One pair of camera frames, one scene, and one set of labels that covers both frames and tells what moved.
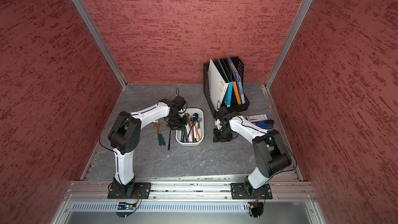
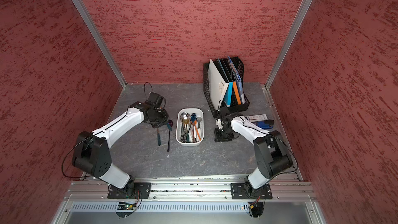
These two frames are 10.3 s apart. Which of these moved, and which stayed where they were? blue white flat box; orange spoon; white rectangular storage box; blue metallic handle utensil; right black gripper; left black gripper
Moved: blue metallic handle utensil; left black gripper
Stayed: blue white flat box; orange spoon; white rectangular storage box; right black gripper
